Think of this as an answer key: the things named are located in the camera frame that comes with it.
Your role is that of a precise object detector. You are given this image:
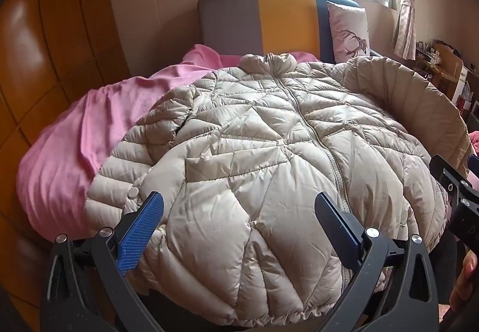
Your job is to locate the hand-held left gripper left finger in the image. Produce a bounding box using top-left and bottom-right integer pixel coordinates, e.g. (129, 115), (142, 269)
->
(40, 191), (165, 332)

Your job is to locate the deer print pillow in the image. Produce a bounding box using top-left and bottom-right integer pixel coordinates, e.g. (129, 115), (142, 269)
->
(326, 1), (372, 64)

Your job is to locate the grey yellow blue headboard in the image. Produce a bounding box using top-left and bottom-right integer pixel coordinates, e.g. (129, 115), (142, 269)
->
(197, 0), (371, 64)

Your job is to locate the pink blanket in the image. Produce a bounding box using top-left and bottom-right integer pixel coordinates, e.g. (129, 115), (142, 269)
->
(17, 43), (322, 243)

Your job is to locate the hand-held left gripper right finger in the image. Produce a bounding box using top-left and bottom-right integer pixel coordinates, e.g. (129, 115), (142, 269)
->
(314, 192), (439, 332)

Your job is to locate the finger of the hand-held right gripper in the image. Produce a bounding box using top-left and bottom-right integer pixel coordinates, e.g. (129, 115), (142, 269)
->
(430, 154), (479, 213)

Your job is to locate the white cabinet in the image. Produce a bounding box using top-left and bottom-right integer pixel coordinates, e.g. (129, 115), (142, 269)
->
(451, 64), (473, 102)

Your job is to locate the person's right hand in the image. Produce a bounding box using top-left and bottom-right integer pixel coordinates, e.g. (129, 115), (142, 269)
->
(448, 253), (479, 315)

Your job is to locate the cluttered wooden desk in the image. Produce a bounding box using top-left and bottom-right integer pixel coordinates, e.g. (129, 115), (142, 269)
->
(415, 39), (465, 100)

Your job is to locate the pink patterned curtain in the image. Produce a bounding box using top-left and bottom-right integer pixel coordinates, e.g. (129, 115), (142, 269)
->
(391, 0), (418, 61)

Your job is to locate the beige quilted puffer jacket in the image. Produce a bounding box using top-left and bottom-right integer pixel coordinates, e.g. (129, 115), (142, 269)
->
(84, 53), (473, 327)

